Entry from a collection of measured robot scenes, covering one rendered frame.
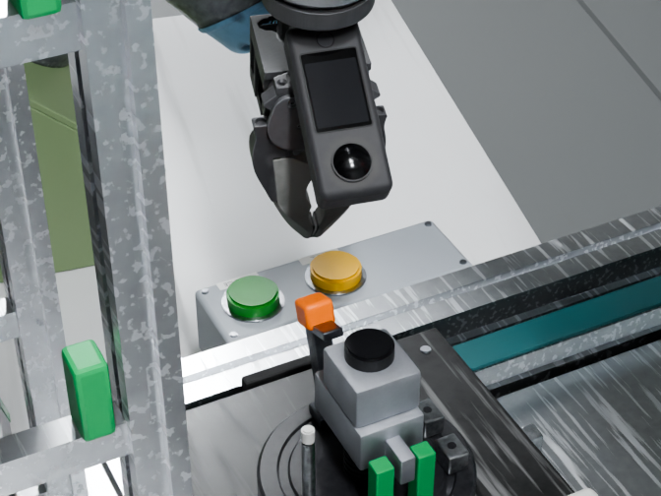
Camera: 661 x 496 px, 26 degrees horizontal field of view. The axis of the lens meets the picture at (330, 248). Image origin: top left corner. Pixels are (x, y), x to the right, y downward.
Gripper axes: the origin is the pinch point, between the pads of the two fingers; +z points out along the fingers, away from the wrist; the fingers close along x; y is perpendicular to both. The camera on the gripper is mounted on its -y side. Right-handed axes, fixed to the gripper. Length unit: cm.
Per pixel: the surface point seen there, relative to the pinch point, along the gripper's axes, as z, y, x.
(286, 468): 3.4, -17.4, 4.9
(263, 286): 8.2, 2.6, 3.2
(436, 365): 6.6, -8.2, -7.5
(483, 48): 133, 180, -78
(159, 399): -33, -39, 14
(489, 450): 5.2, -16.9, -8.9
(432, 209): 22.6, 22.7, -16.4
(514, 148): 127, 139, -73
